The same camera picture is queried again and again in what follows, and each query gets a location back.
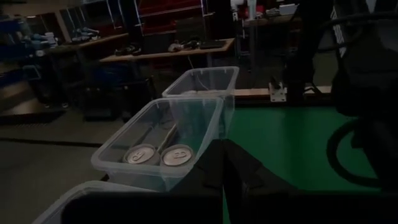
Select white metal bracket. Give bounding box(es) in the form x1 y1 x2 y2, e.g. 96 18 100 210
268 81 287 103

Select silver can pair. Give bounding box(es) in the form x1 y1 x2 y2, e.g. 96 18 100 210
123 143 161 166

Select clear plastic bin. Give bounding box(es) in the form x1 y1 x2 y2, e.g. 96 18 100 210
30 179 156 224
161 65 240 139
90 96 224 192

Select cluttered side table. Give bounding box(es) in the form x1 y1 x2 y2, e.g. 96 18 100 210
242 14 304 29

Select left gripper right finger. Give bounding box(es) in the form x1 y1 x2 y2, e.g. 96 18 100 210
223 139 398 224

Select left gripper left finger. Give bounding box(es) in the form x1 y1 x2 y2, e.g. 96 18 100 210
60 139 223 224

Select white upright device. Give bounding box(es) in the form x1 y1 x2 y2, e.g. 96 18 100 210
229 0 259 22

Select red metal rack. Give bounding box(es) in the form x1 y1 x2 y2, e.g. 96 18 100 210
136 0 208 35

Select wooden workbench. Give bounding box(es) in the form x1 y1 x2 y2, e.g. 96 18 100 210
99 37 236 65
46 32 130 57

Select silver soda can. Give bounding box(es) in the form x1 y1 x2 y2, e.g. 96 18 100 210
160 143 195 167

